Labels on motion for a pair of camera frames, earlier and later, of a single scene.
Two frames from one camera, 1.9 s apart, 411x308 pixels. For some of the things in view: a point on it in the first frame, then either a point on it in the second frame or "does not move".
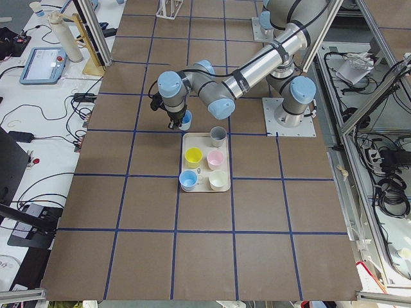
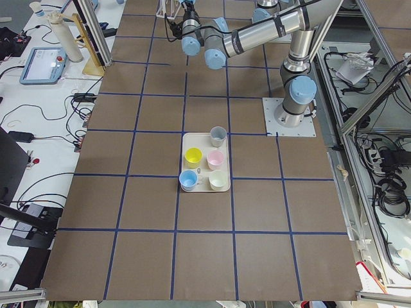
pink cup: [214, 159] does not move
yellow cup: [192, 157] does not move
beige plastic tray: [211, 163] does not move
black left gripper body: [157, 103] → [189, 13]
